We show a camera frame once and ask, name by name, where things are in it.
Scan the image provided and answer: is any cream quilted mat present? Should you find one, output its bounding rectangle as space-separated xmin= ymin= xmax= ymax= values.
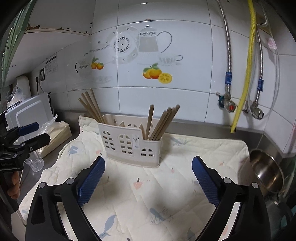
xmin=19 ymin=116 xmax=249 ymax=240

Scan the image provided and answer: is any yellow gas hose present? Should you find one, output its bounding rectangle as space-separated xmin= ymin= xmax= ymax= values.
xmin=230 ymin=0 xmax=257 ymax=134

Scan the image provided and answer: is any stainless steel pot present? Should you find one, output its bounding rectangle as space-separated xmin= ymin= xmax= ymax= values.
xmin=238 ymin=149 xmax=284 ymax=197

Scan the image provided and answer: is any wooden chopstick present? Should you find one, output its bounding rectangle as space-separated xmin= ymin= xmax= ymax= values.
xmin=149 ymin=107 xmax=172 ymax=141
xmin=155 ymin=104 xmax=180 ymax=141
xmin=85 ymin=91 xmax=104 ymax=123
xmin=145 ymin=104 xmax=154 ymax=140
xmin=153 ymin=107 xmax=176 ymax=141
xmin=90 ymin=88 xmax=105 ymax=123
xmin=80 ymin=92 xmax=102 ymax=123

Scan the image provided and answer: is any person's left hand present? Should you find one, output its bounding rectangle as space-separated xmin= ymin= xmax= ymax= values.
xmin=8 ymin=172 xmax=20 ymax=200

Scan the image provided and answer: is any green wall cabinet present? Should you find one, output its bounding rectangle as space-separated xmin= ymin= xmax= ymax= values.
xmin=1 ymin=1 xmax=37 ymax=89

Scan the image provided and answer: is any chrome water valve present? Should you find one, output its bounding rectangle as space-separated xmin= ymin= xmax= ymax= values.
xmin=243 ymin=101 xmax=264 ymax=120

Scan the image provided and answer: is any water valve red handle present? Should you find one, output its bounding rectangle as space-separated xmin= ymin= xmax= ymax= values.
xmin=216 ymin=92 xmax=236 ymax=113

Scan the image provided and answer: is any white microwave oven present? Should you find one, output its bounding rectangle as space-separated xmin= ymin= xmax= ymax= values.
xmin=4 ymin=92 xmax=53 ymax=129

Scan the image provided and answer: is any white appliance jug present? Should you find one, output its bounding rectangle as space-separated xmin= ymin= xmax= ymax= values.
xmin=16 ymin=75 xmax=31 ymax=98

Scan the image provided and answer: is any clear drinking glass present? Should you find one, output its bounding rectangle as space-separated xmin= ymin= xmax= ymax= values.
xmin=25 ymin=151 xmax=44 ymax=172

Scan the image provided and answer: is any wall power socket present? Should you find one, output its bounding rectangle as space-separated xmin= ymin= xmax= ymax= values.
xmin=39 ymin=68 xmax=45 ymax=82

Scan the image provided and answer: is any braided steel hose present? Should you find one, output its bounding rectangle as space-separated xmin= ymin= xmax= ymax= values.
xmin=254 ymin=29 xmax=265 ymax=105
xmin=216 ymin=0 xmax=232 ymax=98

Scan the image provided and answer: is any pack of beige napkins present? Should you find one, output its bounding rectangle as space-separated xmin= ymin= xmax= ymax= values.
xmin=38 ymin=121 xmax=72 ymax=158

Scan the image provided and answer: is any braided steel hose left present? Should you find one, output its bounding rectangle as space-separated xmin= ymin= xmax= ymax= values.
xmin=216 ymin=0 xmax=232 ymax=98

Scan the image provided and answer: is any braided steel hose right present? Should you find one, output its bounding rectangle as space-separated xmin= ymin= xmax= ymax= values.
xmin=254 ymin=29 xmax=265 ymax=105

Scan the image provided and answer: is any beige plastic utensil holder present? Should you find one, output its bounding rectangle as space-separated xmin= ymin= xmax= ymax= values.
xmin=98 ymin=114 xmax=162 ymax=168

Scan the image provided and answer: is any wooden chopstick left compartment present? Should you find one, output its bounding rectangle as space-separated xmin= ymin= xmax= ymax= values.
xmin=78 ymin=98 xmax=99 ymax=123

